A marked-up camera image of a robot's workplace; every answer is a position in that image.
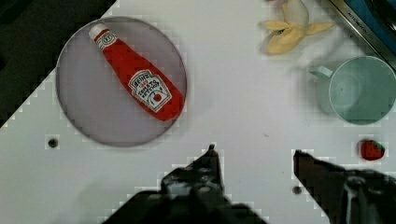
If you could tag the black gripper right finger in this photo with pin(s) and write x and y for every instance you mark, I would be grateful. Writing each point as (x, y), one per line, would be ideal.
(347, 196)

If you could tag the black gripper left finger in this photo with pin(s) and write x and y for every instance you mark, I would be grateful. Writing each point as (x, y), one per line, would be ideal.
(204, 172)

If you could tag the red strawberry toy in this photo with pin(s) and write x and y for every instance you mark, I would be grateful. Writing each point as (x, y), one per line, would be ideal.
(372, 150)

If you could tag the red ketchup bottle toy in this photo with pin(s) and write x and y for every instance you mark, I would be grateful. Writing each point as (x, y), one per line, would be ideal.
(148, 85)

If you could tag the light green cup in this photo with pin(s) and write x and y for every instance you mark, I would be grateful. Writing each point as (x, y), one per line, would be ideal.
(359, 91)

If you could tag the grey round plate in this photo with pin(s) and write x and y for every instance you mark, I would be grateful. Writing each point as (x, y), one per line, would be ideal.
(92, 97)

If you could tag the yellow plush banana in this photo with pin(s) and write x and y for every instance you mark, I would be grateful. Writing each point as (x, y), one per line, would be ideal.
(293, 29)

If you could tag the black toaster oven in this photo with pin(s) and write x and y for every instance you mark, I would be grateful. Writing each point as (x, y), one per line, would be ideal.
(373, 21)

